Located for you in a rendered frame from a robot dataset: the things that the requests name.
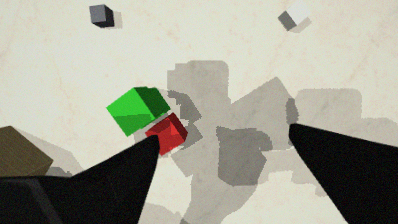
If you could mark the red block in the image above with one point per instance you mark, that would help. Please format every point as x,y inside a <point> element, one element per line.
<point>170,131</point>

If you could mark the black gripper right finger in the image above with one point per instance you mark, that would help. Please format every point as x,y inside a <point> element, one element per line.
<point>359,176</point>

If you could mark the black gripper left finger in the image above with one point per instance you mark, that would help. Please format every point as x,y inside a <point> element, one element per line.
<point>111,192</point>

